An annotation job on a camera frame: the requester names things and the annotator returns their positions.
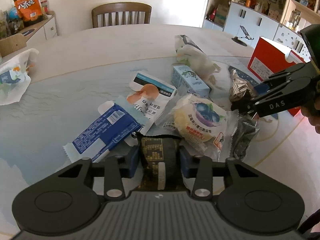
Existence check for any person right hand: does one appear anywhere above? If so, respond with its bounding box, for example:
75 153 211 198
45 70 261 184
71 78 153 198
300 106 320 134

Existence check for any wooden chair far side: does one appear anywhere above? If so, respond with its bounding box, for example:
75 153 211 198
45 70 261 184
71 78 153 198
91 2 152 28

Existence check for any orange snack bag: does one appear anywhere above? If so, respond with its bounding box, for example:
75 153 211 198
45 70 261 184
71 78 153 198
13 0 43 26

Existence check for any silver foil snack packet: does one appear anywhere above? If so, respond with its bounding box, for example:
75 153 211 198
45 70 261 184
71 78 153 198
229 69 258 102

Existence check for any white blue tissue pack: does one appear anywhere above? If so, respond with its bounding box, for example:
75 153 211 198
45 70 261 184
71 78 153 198
175 35 221 77

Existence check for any wooden open shelf unit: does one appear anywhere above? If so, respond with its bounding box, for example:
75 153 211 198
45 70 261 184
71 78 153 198
273 0 320 63

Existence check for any blueberry cake packet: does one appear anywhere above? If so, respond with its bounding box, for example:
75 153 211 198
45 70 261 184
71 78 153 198
155 94 239 161

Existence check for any white salmon picture pouch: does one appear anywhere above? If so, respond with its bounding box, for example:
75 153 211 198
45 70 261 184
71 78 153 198
126 71 177 135

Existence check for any white wall cabinet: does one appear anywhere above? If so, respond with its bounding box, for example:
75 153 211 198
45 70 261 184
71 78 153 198
202 0 295 49

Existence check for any blue white wafer packet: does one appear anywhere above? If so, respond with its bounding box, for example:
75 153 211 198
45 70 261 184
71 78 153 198
63 96 148 163

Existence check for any white crumpled plastic bag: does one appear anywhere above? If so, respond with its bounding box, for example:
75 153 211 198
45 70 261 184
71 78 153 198
0 48 39 106

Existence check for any white drawer sideboard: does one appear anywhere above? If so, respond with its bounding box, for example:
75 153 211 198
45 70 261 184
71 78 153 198
1 11 58 57

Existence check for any red white cardboard box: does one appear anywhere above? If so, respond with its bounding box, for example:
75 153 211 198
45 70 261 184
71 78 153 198
247 36 312 117

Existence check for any dark clear snack packet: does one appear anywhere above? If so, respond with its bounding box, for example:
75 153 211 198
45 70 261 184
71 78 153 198
230 115 259 161

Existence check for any light blue tea carton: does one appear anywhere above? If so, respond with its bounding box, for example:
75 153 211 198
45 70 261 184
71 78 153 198
171 65 210 98

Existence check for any black snack packet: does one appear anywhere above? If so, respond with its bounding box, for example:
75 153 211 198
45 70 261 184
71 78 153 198
137 133 184 191

